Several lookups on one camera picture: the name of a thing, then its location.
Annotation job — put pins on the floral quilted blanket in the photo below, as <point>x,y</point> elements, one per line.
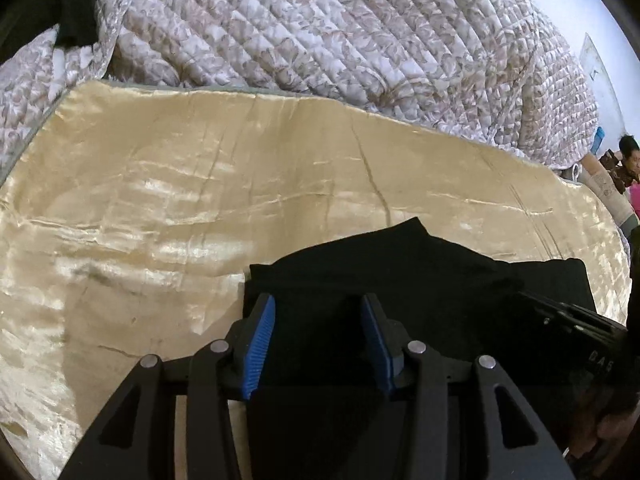
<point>325,25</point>

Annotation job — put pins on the person's right hand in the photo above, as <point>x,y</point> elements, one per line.
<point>607,427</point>

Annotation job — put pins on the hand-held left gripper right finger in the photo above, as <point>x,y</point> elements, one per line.
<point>377,340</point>

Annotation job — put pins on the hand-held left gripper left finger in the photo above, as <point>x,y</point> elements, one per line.
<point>260,345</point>

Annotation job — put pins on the dark cloth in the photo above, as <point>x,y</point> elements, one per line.
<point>75,10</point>

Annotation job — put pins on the blue container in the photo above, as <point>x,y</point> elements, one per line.
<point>598,139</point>

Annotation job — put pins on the beige printed roll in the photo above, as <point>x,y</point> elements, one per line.
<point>607,192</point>

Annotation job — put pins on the black pants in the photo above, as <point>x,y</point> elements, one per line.
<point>425,270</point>

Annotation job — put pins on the gold satin blanket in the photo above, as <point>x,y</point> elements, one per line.
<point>175,210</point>

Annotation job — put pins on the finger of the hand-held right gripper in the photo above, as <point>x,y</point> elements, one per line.
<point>570,312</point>

